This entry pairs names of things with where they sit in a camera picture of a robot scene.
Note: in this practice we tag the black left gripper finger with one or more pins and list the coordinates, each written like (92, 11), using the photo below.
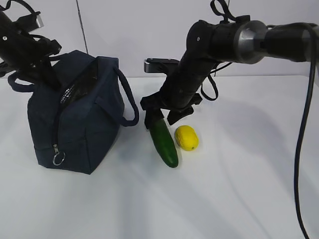
(49, 75)

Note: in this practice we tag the green cucumber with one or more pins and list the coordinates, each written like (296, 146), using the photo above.
(164, 143)

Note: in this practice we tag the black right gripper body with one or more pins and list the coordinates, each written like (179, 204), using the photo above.
(171, 96)

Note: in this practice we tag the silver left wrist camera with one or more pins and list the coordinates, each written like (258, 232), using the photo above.
(30, 22)

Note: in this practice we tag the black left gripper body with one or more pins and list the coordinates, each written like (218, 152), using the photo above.
(26, 54)

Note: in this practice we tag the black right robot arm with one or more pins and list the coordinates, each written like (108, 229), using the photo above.
(209, 45)

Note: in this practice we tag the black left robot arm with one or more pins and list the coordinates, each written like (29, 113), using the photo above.
(20, 82)

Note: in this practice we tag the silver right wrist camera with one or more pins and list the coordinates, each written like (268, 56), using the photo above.
(160, 65)

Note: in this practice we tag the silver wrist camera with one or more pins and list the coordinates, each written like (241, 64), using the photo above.
(30, 22)
(160, 65)

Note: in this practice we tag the navy blue fabric lunch bag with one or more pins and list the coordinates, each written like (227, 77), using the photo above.
(73, 128)

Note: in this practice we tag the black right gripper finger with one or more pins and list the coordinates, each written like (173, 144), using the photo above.
(152, 116)
(174, 116)

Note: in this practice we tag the yellow lemon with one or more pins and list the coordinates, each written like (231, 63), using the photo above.
(186, 138)

